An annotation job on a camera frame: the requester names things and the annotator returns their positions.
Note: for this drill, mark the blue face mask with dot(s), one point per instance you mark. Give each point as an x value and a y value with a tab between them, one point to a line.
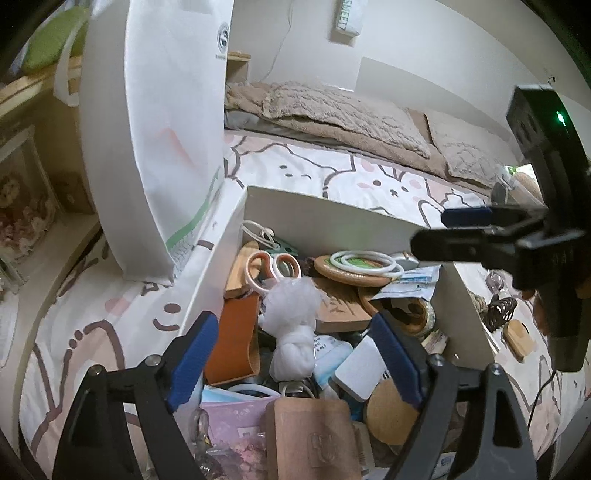
226	394

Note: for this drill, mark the white cardboard box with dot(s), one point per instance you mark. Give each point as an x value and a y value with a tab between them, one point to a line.
323	217

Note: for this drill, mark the small beige fluffy pillow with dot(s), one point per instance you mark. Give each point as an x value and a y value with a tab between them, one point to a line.
461	152

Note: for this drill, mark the green cushion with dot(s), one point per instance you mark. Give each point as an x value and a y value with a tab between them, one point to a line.
53	41

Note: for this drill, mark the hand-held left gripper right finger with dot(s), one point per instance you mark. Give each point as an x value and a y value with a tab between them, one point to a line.
397	364

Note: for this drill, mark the plain round cork coaster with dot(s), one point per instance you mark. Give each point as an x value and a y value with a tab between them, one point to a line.
390	415

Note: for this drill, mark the glitter tape roll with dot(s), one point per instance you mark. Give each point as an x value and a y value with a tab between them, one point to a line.
427	318

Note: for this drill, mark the white paper bag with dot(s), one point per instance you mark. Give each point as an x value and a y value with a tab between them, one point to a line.
147	138

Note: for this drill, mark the brown square board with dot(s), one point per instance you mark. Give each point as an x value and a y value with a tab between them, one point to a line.
309	438

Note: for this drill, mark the wooden shelf unit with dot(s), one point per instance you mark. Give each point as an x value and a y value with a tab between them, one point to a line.
32	101

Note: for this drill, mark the clear bag of things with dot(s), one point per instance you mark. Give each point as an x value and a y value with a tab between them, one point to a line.
519	182

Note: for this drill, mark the bunny print bedsheet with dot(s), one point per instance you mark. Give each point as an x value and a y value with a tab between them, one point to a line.
323	166

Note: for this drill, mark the green print cork coaster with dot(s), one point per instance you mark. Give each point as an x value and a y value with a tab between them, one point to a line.
337	273

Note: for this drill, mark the orange leather sleeve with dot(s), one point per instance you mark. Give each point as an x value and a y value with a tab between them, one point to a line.
231	337

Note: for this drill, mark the person's right hand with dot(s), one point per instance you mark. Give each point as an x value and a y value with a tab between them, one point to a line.
541	316

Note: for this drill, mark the clear plastic trinket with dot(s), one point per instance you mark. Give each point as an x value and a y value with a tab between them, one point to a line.
495	281

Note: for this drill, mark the large beige fluffy pillow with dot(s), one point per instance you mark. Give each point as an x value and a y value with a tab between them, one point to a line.
346	115

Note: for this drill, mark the oval wooden board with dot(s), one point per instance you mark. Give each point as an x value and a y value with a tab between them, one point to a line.
238	277

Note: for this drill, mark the orange white scissors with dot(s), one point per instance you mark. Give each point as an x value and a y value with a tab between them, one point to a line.
254	277

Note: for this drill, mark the clear doll display case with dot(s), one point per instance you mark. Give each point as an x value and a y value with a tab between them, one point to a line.
23	203

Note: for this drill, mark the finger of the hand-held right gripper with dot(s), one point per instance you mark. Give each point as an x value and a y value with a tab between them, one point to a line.
452	247
466	217

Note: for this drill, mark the white knotted plastic bag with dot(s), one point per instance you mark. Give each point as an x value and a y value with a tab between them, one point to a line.
291	323

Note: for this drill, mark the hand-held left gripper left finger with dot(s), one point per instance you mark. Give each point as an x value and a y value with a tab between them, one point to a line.
194	360

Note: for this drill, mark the beige fluffy blanket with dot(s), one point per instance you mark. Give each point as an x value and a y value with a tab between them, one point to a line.
286	124

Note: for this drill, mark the grey cloth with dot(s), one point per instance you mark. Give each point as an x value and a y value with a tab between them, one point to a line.
238	119

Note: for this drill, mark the white rounded pad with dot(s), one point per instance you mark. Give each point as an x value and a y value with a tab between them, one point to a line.
360	367

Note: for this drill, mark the wooden headboard shelf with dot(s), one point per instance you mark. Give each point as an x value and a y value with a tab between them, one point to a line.
238	64

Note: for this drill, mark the face mask packet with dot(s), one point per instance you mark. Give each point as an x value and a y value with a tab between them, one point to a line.
330	360

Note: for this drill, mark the white hanging tissue pack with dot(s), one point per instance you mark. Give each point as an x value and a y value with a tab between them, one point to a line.
346	18

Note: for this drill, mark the white blue foil packet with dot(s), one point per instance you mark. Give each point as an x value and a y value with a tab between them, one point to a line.
420	274
406	291

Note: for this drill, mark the small beige box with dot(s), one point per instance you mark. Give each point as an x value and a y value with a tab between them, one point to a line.
435	344

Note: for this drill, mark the black hair claw clip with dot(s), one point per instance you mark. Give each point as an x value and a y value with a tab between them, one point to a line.
501	314

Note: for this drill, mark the brown kraft notebook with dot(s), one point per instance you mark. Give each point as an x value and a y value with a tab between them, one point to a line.
339	307

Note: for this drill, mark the wooden oval box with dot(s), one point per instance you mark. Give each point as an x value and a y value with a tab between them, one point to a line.
517	341

